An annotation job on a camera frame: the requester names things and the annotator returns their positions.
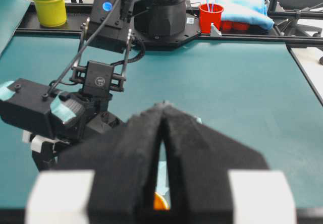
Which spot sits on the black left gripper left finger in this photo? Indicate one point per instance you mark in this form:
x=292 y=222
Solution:
x=125 y=164

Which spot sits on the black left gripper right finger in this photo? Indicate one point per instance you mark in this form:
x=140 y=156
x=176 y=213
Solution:
x=198 y=162

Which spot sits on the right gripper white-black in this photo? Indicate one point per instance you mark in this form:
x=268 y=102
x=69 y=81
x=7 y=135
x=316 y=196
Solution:
x=95 y=120

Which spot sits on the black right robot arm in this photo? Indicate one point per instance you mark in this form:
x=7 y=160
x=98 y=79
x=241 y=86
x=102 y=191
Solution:
x=117 y=33

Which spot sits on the yellow orange cup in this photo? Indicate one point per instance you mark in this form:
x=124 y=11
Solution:
x=159 y=202

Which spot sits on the red plastic cup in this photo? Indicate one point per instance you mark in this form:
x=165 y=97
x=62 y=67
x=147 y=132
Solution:
x=208 y=14

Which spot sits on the red cups under cloth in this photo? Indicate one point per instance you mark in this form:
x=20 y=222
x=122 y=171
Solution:
x=234 y=27

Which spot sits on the yellow jar blue lid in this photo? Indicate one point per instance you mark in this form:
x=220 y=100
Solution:
x=51 y=13

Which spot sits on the light blue cloth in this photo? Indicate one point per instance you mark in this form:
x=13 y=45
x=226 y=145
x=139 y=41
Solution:
x=252 y=12

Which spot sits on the grey metal corner bracket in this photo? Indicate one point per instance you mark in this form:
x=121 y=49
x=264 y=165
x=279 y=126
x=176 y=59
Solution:
x=214 y=32

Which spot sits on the black rear frame rail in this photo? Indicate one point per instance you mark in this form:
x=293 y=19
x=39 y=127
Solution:
x=78 y=14

